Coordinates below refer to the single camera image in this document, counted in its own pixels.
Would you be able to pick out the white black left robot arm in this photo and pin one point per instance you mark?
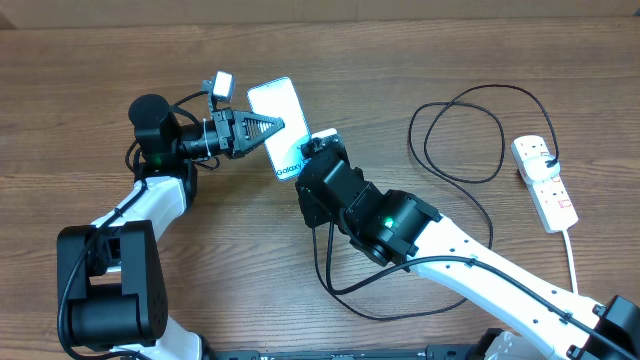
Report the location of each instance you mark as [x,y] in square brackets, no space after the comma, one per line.
[112,297]

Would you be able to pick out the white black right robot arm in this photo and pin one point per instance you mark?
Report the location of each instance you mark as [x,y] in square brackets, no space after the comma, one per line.
[398,230]

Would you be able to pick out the white charger adapter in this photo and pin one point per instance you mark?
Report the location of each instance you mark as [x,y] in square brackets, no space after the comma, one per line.
[540,168]

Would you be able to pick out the white power strip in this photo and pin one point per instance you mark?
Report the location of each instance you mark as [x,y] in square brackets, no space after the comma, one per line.
[550,197]

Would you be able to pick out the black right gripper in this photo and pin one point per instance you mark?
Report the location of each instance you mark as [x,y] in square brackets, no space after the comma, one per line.
[317,216]

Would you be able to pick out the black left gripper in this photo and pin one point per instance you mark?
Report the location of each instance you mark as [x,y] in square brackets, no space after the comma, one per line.
[226,118]

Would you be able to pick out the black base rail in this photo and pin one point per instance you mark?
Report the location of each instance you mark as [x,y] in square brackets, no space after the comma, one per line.
[430,352]

